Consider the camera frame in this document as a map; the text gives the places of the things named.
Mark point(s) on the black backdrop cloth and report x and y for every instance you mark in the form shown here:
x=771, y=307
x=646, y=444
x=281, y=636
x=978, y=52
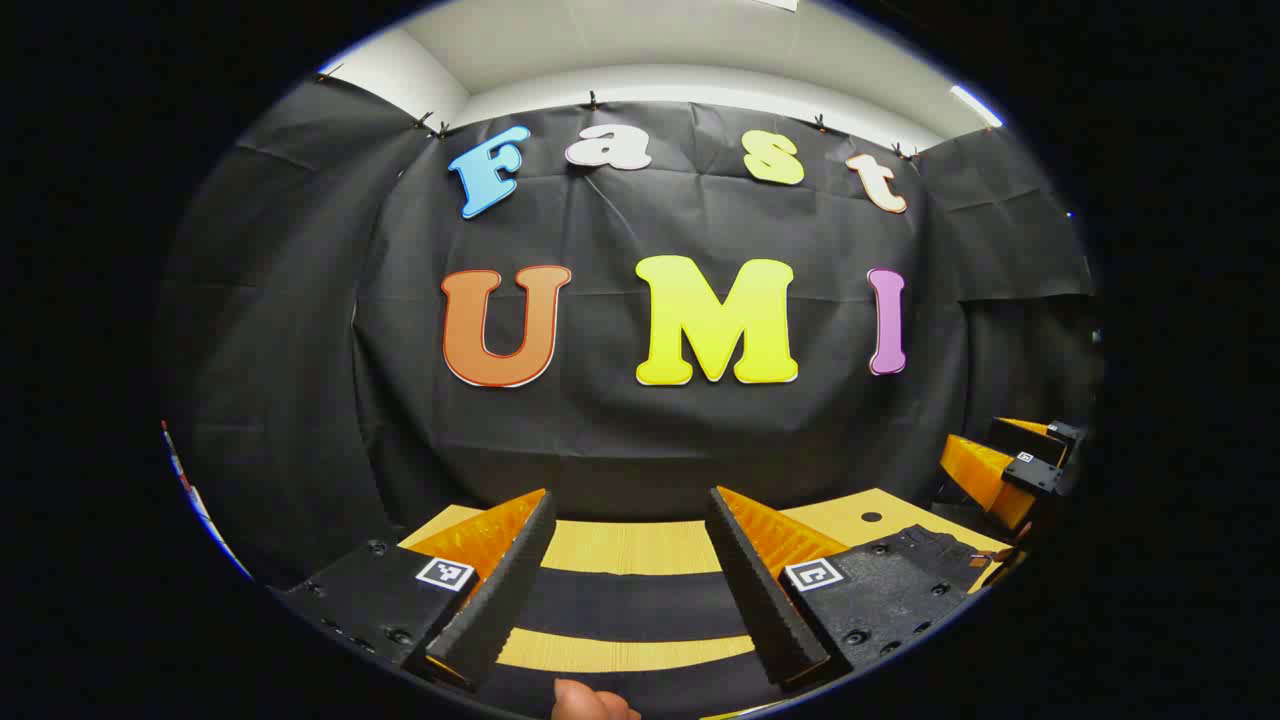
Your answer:
x=600, y=430

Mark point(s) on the row of black cloth clips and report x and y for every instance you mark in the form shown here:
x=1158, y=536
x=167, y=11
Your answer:
x=592, y=100

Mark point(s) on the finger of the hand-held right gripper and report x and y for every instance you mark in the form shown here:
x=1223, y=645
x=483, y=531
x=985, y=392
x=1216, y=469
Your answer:
x=1020, y=440
x=1035, y=478

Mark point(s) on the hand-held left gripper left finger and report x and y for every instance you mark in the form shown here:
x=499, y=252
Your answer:
x=505, y=600

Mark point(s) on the ceiling light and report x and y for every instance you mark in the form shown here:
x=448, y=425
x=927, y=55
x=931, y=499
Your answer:
x=975, y=105

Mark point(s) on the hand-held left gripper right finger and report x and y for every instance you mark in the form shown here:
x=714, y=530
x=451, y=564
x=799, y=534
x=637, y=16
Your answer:
x=760, y=600

